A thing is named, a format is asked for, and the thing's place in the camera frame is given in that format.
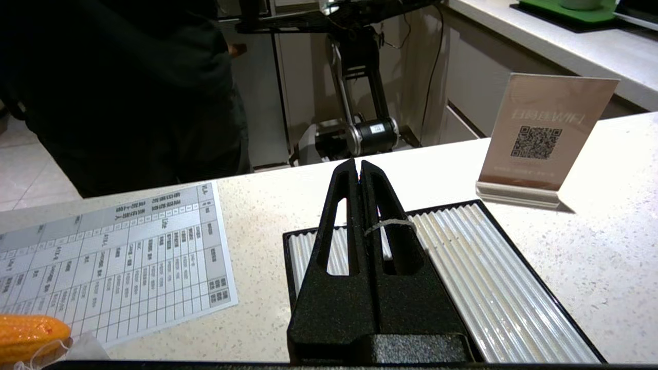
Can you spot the yellow corn cob toy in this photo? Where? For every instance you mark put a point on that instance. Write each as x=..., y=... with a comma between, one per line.
x=31, y=331

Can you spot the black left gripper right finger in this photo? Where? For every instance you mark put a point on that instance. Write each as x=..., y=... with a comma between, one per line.
x=411, y=308

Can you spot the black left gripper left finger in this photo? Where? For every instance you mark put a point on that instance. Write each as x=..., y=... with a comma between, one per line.
x=329, y=308

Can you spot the beige QR code sign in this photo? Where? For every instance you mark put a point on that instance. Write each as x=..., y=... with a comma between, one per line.
x=540, y=133

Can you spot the white kitchen base cabinet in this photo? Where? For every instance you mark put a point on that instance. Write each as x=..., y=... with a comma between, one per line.
x=473, y=77

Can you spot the black tissue box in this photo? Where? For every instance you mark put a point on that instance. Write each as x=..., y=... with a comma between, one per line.
x=504, y=288

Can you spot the person in black shirt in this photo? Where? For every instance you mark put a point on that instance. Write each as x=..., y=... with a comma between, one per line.
x=128, y=92

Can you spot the printed white menu sheet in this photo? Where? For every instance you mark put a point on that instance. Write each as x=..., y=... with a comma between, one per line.
x=128, y=262

